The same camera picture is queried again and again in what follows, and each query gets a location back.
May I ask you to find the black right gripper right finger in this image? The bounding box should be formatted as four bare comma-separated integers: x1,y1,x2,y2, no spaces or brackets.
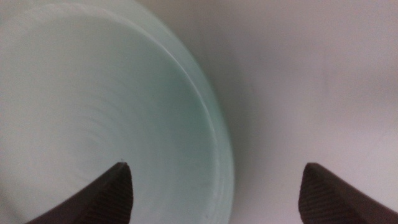
297,162,398,224

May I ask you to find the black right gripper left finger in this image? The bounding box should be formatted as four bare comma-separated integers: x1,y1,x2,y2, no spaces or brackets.
26,161,134,224

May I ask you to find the pale green shallow bowl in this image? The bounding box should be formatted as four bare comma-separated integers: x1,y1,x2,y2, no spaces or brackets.
0,0,235,224

